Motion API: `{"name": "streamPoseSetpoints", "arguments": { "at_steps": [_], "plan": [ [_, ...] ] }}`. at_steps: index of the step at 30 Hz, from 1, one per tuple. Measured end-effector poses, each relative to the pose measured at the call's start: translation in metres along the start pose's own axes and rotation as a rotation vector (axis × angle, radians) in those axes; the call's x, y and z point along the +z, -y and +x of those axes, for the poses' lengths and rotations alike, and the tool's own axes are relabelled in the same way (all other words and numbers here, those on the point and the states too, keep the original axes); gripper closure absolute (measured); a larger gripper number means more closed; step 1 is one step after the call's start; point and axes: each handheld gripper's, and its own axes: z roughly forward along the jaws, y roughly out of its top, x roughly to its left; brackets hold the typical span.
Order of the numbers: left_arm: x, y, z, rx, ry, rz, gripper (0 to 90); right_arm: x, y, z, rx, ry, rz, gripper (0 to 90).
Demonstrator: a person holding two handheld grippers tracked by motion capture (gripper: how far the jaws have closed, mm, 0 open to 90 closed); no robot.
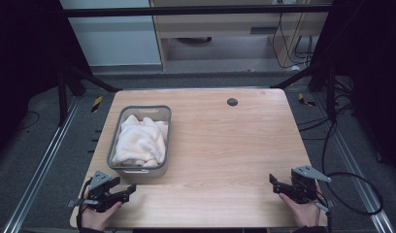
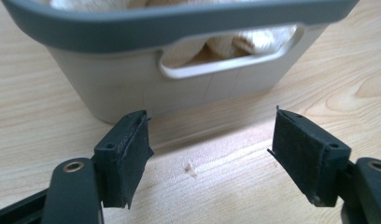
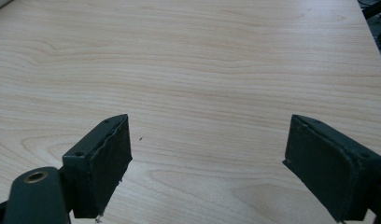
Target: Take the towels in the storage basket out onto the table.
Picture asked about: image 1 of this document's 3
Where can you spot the black metal stand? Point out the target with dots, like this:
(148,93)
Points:
(61,97)
(330,93)

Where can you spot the grey storage basket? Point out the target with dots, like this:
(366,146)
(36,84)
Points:
(116,152)

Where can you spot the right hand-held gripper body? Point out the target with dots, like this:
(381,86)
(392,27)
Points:
(306,189)

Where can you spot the aluminium floor rail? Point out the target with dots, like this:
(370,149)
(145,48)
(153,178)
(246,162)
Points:
(354,168)
(40,168)

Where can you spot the white cabinet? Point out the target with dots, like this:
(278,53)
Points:
(115,39)

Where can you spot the black curtain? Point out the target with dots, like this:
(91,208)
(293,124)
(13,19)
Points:
(374,81)
(24,64)

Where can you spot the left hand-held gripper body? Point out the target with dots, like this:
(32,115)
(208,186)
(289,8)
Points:
(99,181)

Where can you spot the person's left hand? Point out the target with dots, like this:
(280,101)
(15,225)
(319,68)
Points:
(97,218)

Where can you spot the yellow black striped tape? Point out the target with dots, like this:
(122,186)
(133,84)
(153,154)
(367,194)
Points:
(304,100)
(96,104)

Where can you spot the black horizontal bar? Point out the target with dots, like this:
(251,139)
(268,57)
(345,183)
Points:
(186,11)

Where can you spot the white towel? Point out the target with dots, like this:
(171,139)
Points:
(141,142)

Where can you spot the light wooden desk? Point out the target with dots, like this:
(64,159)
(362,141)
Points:
(218,26)

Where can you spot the person's right hand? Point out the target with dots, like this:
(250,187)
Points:
(304,213)

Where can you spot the dark round table grommet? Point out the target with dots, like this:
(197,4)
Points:
(232,102)

